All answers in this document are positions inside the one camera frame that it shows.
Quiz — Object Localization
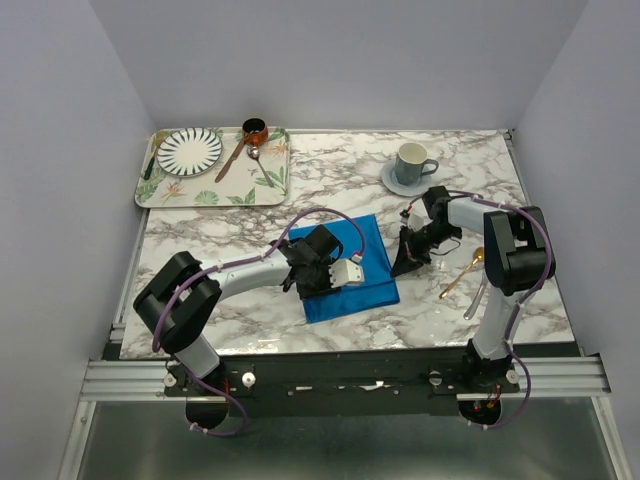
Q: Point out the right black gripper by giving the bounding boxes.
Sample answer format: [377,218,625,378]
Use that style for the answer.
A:
[390,223,460,278]

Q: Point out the blue satin napkin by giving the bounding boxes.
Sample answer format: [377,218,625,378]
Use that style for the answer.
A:
[303,214,400,323]

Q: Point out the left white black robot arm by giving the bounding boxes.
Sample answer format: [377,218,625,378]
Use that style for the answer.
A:
[133,226,343,395]

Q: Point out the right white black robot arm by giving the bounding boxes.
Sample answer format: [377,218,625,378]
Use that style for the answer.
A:
[391,186,556,392]

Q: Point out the gold spoon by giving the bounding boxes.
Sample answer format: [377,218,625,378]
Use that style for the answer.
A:
[439,247,485,299]

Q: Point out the silver utensil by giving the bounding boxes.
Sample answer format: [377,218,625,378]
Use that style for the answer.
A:
[463,277,488,320]

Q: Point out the grey blue saucer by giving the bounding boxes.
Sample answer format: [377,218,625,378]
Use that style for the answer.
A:
[381,162,431,197]

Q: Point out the floral serving tray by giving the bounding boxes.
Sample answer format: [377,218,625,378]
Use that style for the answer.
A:
[134,127,291,209]

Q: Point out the grey blue mug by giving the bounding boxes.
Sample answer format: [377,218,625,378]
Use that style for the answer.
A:
[394,142,439,186]

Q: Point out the silver spoon on tray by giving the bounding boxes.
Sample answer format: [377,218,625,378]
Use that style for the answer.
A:
[247,145,275,188]

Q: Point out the brown ceramic pot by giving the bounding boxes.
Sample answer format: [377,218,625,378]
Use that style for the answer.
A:
[242,118,269,147]

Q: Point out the striped white blue plate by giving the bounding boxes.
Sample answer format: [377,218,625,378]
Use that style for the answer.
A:
[155,127,223,178]

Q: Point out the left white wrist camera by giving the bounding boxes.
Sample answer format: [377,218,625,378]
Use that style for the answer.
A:
[329,259,365,289]

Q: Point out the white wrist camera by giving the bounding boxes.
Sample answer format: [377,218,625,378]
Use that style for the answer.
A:
[400,208,425,231]
[329,259,365,289]

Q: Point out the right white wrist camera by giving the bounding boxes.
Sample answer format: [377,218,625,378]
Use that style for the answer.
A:
[400,208,425,231]

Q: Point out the wooden handled knife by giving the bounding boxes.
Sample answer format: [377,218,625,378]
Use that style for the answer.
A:
[215,137,246,183]

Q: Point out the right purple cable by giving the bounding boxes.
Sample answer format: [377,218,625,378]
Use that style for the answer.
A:
[449,190,555,431]

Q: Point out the aluminium frame rail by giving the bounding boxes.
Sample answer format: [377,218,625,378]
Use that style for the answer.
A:
[80,351,611,402]

